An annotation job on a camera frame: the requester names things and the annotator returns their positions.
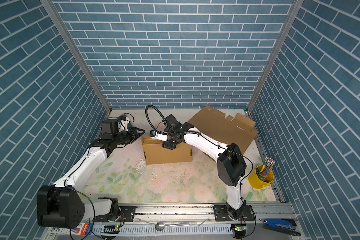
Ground yellow pencil cup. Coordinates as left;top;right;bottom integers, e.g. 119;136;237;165
248;158;275;189

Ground blue black pliers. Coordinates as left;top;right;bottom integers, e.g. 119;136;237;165
263;219;301;237

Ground white printed package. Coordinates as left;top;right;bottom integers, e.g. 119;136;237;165
49;223;93;237

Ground white slotted cable duct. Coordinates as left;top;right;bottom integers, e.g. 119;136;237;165
93;224;233;237

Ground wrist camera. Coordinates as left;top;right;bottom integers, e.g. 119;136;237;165
150;130;168;142
118;116;132;133

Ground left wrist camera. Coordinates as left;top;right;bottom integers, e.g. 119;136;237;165
118;116;132;133

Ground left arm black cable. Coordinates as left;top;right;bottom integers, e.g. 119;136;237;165
62;112;136;240

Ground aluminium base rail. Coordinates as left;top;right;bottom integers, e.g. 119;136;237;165
40;201;307;240

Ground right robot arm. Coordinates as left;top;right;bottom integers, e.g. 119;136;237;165
152;115;247;221

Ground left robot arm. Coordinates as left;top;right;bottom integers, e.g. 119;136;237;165
37;117;145;229

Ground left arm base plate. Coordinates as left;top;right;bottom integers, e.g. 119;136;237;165
93;206;137;224

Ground cardboard box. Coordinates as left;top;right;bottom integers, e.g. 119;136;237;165
188;106;258;153
142;137;192;165

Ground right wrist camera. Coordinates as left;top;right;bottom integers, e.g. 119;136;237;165
150;130;168;142

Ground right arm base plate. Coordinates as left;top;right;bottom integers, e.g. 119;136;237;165
213;204;256;222

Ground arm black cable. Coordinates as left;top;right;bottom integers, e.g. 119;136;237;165
62;112;136;240
144;104;257;239

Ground metal spoon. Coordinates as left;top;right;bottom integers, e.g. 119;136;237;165
137;220;211;232

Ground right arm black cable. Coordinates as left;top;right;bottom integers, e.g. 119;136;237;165
144;104;257;239

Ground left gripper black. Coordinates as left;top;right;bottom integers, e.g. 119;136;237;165
112;126;145;146

